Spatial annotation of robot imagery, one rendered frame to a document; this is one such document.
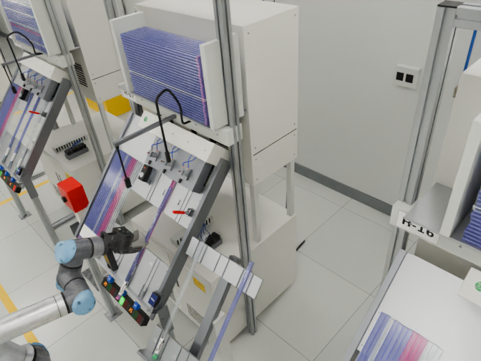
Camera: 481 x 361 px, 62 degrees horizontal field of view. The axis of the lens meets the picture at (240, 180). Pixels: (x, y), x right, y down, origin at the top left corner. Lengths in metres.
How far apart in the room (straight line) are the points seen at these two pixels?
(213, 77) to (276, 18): 0.37
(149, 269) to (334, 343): 1.20
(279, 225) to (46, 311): 1.25
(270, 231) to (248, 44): 1.04
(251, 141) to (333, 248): 1.45
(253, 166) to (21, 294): 1.99
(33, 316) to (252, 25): 1.21
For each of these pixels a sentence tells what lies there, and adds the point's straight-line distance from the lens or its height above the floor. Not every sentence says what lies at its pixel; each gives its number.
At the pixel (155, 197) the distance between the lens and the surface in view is 1.87.
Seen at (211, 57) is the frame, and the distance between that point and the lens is 1.43.
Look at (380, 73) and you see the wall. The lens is 2.83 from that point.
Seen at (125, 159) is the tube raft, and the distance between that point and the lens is 2.07.
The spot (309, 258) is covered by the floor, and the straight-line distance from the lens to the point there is 2.89.
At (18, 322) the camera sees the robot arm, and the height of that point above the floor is 1.11.
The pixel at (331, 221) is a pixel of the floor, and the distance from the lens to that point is 3.18.
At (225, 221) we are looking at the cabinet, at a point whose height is 0.62.
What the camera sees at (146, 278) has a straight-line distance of 1.85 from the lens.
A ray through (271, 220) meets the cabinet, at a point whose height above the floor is 0.62.
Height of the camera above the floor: 2.13
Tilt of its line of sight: 36 degrees down
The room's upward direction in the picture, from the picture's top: 5 degrees counter-clockwise
